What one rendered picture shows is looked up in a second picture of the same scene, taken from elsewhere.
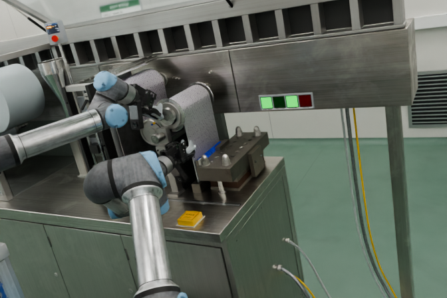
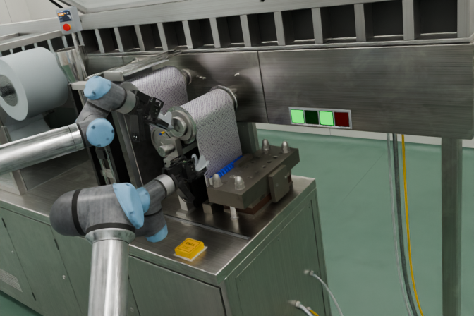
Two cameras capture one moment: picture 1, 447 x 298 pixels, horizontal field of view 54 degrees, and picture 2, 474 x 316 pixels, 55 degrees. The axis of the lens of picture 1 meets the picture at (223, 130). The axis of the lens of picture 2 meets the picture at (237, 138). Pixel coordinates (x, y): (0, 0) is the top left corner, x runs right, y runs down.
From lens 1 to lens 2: 0.33 m
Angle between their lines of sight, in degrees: 8
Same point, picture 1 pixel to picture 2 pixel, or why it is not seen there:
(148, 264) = not seen: outside the picture
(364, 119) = not seen: hidden behind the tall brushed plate
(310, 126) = not seen: hidden behind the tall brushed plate
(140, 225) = (96, 278)
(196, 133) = (211, 147)
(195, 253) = (193, 287)
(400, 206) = (451, 251)
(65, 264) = (72, 269)
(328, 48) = (373, 59)
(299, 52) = (338, 62)
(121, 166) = (87, 201)
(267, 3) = not seen: outside the picture
